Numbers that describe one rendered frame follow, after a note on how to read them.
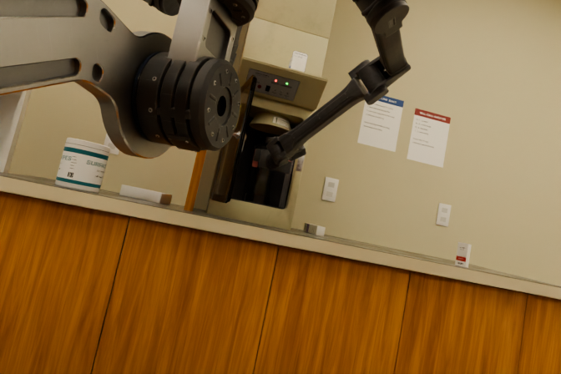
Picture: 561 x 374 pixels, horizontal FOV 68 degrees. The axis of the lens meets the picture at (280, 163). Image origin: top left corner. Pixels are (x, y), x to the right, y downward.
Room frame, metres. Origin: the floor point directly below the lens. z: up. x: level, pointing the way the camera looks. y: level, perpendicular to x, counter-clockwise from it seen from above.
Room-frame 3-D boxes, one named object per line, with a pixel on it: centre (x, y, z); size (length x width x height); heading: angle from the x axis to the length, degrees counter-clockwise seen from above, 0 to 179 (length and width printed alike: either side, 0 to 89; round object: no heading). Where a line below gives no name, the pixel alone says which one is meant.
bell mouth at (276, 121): (1.67, 0.07, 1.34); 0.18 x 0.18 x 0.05
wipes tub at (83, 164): (1.33, 0.61, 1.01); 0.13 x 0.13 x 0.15
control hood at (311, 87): (1.51, 0.06, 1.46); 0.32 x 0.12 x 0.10; 100
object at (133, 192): (1.63, 0.48, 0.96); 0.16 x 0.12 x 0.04; 85
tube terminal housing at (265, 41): (1.69, 0.09, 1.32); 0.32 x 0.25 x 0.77; 100
